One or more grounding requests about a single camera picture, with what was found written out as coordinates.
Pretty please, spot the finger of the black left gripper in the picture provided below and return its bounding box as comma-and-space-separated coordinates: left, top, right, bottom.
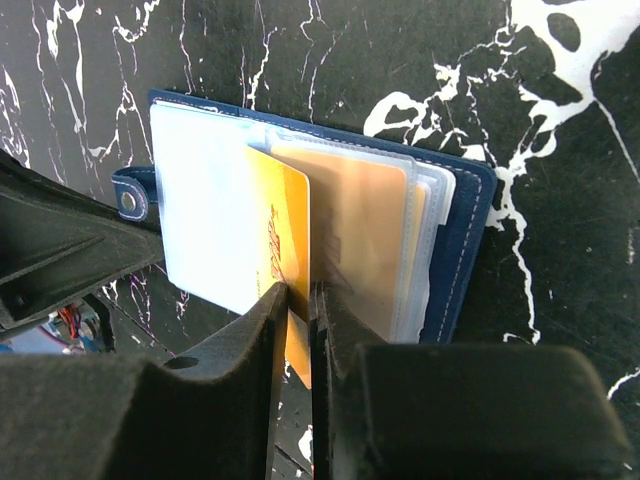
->
1, 152, 163, 330

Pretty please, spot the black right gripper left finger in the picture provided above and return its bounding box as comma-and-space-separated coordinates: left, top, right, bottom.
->
1, 283, 288, 479

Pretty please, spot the blue leather card holder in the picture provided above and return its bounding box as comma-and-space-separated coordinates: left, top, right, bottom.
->
112, 90, 497, 344

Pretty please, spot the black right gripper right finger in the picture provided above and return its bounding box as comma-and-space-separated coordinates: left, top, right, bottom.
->
309, 282, 635, 479

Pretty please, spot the gold VIP credit card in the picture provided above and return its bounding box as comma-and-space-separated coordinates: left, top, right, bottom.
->
271, 140, 412, 340

